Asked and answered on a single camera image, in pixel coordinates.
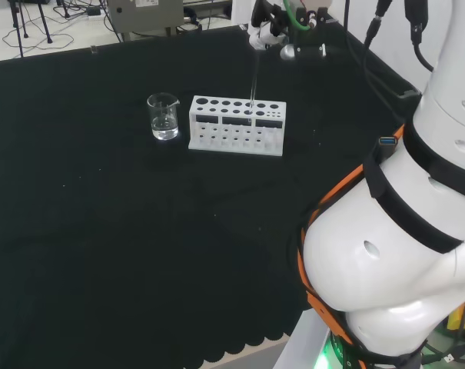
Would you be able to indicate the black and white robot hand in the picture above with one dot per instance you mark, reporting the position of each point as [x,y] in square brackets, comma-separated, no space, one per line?
[268,36]

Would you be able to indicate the white test tube rack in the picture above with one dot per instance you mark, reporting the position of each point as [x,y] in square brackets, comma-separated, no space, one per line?
[236,146]

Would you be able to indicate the grey metal cabinet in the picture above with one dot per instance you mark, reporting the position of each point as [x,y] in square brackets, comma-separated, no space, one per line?
[147,15]

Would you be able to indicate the clear glass beaker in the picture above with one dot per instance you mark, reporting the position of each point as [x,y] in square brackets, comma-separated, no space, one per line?
[163,123]

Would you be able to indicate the small clear plastic clip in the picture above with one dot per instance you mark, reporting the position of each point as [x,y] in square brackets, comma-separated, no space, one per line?
[93,49]

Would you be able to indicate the black tripod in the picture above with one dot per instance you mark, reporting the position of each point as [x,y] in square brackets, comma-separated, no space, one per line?
[44,23]

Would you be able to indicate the black bench cloth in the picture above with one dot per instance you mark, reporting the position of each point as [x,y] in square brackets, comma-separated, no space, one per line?
[120,230]

